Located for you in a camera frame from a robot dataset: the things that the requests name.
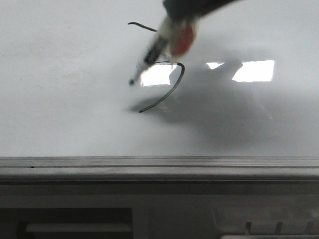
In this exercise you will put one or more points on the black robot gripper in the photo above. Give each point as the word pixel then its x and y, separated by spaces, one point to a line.
pixel 183 9

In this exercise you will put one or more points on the white black whiteboard marker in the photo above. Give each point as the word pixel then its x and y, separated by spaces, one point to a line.
pixel 156 47

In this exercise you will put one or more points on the white whiteboard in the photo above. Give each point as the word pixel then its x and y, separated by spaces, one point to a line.
pixel 250 88

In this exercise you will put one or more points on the grey aluminium marker tray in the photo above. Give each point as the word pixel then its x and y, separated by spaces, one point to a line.
pixel 157 168

